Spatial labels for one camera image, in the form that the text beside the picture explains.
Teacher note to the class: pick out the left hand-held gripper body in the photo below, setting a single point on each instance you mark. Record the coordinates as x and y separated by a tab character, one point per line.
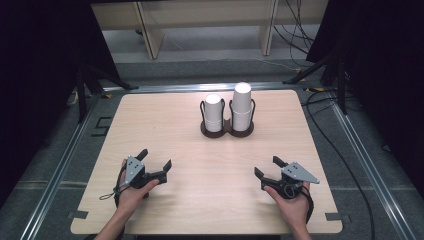
134	169

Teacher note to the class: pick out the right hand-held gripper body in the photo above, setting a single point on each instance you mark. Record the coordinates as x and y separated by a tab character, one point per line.
297	174

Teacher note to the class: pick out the dark brown cup holder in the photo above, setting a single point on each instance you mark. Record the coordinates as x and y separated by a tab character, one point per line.
226	128

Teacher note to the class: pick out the person's left hand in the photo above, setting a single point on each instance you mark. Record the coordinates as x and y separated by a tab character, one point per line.
131	198

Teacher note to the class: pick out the person's right hand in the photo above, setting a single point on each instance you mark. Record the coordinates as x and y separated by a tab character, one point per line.
293	210

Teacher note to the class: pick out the black tripod stand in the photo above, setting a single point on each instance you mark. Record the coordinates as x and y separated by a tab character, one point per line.
83	90
340	83

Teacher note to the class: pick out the light wooden bench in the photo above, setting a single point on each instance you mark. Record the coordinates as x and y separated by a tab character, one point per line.
150	30

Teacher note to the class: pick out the black curtain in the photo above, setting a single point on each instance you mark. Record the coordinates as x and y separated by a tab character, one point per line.
40	66
386	66

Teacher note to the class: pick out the metal floor rail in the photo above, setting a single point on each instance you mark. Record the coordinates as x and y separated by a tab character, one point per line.
373	173
56	173
186	87

